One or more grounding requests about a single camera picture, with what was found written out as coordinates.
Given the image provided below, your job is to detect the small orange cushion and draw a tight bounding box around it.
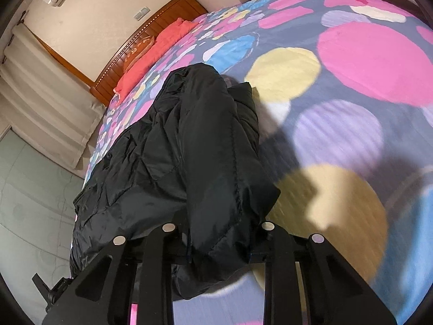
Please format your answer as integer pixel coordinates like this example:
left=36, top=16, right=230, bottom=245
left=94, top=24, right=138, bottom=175
left=122, top=35, right=156, bottom=73

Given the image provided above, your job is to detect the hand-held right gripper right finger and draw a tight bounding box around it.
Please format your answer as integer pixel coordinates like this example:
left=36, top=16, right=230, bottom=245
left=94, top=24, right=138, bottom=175
left=248, top=222, right=398, bottom=325

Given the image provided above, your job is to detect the cream window curtain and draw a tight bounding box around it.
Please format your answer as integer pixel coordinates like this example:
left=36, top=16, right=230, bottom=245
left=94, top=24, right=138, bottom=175
left=0, top=22, right=104, bottom=170

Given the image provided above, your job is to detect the frosted glass wardrobe door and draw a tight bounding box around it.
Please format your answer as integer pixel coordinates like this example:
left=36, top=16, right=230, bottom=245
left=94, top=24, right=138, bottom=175
left=0, top=125, right=85, bottom=312

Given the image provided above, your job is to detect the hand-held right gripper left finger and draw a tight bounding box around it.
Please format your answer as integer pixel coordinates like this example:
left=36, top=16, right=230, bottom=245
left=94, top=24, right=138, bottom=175
left=42, top=223, right=188, bottom=325

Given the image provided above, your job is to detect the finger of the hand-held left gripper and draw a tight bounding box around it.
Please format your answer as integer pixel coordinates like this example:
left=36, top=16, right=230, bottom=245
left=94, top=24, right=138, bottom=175
left=32, top=272, right=73, bottom=303

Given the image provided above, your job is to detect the black puffer jacket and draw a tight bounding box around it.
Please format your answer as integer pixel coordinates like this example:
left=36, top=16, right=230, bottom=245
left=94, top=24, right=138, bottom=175
left=69, top=63, right=281, bottom=301

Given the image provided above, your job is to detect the wooden headboard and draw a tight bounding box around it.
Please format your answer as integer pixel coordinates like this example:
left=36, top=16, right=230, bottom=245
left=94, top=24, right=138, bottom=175
left=90, top=0, right=208, bottom=105

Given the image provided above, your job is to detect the wooden wall trim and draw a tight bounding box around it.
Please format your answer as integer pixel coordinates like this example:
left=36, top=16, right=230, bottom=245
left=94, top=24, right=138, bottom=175
left=34, top=34, right=96, bottom=88

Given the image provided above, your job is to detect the red pillow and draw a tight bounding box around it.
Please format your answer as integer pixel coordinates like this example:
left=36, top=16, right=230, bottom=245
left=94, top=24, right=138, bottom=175
left=113, top=17, right=200, bottom=99

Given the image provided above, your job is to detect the bed with dotted sheet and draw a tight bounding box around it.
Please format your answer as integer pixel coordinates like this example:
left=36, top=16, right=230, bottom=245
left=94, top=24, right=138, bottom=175
left=69, top=0, right=433, bottom=325

